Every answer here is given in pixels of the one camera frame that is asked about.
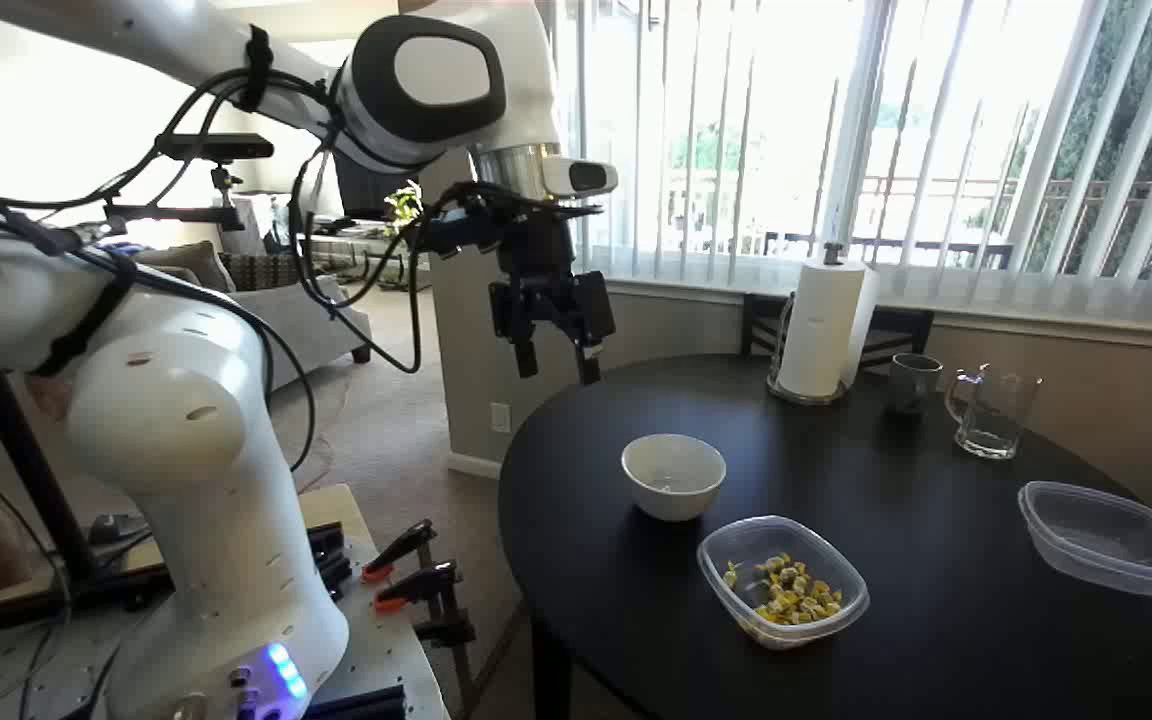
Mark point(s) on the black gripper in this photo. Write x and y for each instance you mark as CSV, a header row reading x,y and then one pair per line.
x,y
541,286

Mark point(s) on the clear plastic lunchbox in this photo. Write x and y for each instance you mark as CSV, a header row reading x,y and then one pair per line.
x,y
756,536

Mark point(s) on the yellow popcorn pieces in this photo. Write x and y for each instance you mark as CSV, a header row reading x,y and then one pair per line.
x,y
780,590

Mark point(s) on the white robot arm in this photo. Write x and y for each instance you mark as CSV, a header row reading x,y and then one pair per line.
x,y
165,382

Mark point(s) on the white ceramic bowl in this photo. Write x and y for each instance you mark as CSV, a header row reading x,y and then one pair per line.
x,y
671,472

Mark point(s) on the clear plastic lunchbox lid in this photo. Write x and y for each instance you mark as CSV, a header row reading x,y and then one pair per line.
x,y
1089,532

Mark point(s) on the black orange clamp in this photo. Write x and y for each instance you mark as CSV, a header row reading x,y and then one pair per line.
x,y
413,536
430,586

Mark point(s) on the round black table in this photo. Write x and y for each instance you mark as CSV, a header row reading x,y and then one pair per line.
x,y
966,619

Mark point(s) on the white paper towel roll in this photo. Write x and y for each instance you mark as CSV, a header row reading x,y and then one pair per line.
x,y
812,360

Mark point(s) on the dark grey mug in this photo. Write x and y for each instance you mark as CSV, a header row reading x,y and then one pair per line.
x,y
913,382

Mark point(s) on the glass measuring cup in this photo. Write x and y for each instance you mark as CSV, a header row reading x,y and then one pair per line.
x,y
991,409

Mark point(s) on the white vertical window blinds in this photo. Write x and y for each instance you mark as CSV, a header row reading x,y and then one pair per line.
x,y
902,135

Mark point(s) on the black camera tripod stand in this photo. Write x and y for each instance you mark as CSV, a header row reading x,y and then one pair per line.
x,y
88,578

